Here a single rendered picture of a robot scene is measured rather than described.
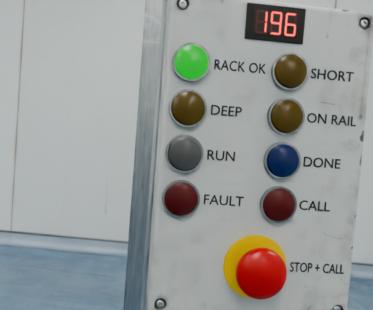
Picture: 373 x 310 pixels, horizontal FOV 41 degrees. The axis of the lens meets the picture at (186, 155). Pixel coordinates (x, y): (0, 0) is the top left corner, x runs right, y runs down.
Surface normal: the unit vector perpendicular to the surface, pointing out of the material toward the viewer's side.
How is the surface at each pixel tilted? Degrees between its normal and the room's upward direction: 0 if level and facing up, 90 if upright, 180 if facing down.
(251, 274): 90
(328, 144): 90
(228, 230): 90
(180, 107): 90
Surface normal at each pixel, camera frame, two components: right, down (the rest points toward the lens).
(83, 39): -0.07, 0.04
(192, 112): 0.15, 0.11
